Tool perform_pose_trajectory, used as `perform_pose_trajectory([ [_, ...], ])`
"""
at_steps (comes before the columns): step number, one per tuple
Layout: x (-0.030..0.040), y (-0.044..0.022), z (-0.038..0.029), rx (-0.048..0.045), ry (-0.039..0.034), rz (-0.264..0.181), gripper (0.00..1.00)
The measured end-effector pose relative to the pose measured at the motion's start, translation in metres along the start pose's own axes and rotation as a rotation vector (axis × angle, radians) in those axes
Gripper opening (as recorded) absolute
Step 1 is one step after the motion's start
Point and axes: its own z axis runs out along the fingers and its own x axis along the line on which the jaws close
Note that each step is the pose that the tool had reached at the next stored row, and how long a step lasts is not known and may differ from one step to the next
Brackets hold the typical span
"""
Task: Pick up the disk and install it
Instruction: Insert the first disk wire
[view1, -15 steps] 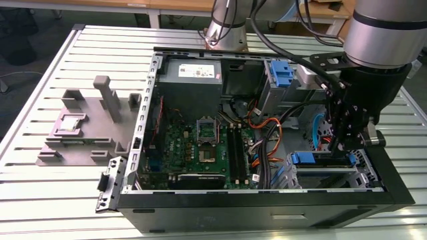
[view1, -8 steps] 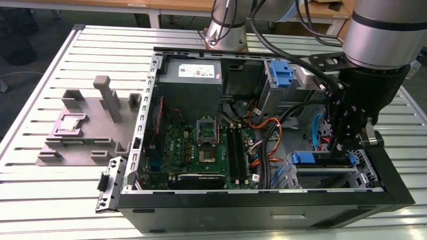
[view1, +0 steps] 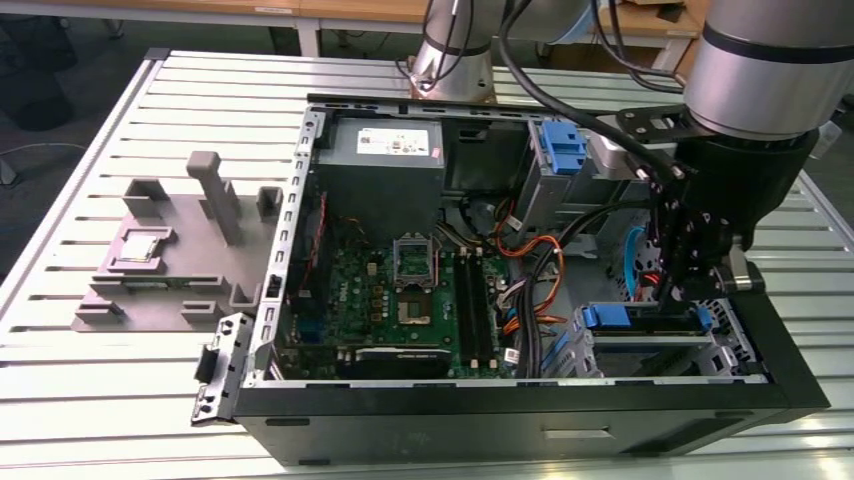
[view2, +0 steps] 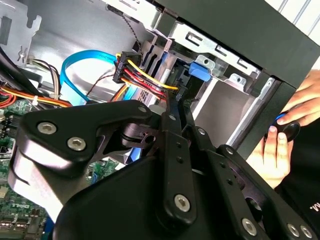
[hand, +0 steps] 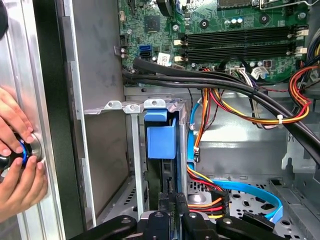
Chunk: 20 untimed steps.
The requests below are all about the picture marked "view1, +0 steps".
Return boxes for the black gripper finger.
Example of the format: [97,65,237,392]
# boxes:
[670,210,767,306]
[643,179,696,314]

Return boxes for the blue data wire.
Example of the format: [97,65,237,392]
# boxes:
[624,225,654,301]

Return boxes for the orange yellow red power wire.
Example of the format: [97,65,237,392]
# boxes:
[639,269,666,301]

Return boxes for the hard disk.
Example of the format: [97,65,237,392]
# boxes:
[579,301,712,339]

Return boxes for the metal disk bay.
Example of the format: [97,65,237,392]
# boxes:
[543,298,746,379]

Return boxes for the metal optical drive cage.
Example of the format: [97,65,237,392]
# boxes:
[523,115,668,239]

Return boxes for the blue plastic drive latch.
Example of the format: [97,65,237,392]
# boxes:
[540,118,588,175]

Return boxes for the brown wooden cabinet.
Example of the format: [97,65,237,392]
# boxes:
[674,34,702,76]

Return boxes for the black RAM slot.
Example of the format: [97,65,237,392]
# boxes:
[470,243,502,370]
[452,243,483,370]

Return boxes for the CPU socket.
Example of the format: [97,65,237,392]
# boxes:
[398,293,435,325]

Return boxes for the metal socket cover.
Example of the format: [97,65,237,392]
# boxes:
[391,232,439,293]

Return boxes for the grey power supply unit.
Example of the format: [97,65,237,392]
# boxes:
[311,115,447,242]

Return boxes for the black graphics card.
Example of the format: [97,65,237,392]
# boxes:
[336,343,455,380]

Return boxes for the green motherboard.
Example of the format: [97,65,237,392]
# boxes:
[285,234,519,379]

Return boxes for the black PC case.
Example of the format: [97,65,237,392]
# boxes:
[232,92,833,466]

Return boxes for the metal expansion card retainer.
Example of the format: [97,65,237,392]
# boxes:
[191,310,259,427]

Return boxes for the grey parts rack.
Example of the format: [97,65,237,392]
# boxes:
[71,150,285,335]

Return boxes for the green RAM stick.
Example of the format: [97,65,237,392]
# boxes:
[123,280,225,292]

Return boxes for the silver CPU chip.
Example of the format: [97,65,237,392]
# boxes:
[116,237,161,264]

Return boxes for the black office chair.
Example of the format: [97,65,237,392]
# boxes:
[0,14,76,132]

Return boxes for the orange wire bundle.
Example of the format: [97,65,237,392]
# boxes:
[494,197,570,334]

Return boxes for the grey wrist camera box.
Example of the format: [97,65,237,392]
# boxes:
[590,135,646,180]

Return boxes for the black cable bundle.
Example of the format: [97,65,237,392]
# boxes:
[516,195,659,377]

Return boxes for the yellow black power wires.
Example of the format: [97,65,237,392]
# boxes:
[432,222,486,247]

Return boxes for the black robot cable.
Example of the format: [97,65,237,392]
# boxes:
[492,0,690,180]

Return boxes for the thin red wire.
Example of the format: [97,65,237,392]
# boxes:
[296,189,332,301]

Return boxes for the white floor cable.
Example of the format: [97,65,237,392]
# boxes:
[0,142,92,157]

